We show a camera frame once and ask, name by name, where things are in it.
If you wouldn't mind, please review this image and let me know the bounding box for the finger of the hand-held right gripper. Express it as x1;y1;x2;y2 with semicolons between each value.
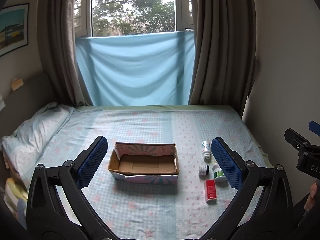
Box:
284;128;313;153
308;120;320;138

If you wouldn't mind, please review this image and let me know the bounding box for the framed wall picture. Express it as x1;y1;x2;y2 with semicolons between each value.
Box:
0;3;30;57

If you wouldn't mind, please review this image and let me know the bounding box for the folded yellow-green blanket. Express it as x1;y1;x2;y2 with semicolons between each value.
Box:
4;177;29;228

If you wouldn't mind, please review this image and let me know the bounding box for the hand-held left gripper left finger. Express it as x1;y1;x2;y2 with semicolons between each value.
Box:
26;135;118;240

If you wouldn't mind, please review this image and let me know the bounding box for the person's right hand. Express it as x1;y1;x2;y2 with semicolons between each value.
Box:
304;180;320;212

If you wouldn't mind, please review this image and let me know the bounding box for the person's right forearm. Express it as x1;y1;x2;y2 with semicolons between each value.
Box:
292;199;320;240

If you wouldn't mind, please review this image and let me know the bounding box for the cardboard box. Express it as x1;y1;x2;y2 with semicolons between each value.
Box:
108;142;180;183

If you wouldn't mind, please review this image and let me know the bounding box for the beige padded headboard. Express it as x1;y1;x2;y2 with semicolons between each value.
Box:
0;72;60;140

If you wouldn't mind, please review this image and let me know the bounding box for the small red box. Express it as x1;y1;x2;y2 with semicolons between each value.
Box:
204;179;217;203

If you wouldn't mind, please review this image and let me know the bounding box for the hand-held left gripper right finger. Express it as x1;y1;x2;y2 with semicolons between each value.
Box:
200;137;294;240

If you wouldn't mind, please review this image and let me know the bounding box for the white bottle green label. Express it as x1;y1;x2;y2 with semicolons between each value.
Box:
212;163;227;182

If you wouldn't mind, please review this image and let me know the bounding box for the white framed window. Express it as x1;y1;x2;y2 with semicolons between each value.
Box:
74;0;194;38

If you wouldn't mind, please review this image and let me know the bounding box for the small yellowish box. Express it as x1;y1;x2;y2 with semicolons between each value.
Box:
11;78;24;91

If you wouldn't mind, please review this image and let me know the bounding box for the white bottle blue label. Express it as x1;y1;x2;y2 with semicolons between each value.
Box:
201;140;212;159

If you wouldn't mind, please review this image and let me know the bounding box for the blue floral checked bedsheet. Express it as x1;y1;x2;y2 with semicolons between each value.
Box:
5;106;272;240

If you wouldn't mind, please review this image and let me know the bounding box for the grey-brown curtain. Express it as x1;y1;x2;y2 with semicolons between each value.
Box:
37;0;94;106
189;0;258;118

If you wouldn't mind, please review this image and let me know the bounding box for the light blue hanging cloth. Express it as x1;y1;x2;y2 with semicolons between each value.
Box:
75;31;195;106

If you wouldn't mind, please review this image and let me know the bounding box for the light blue patterned pillow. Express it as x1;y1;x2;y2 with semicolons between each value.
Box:
0;102;75;180

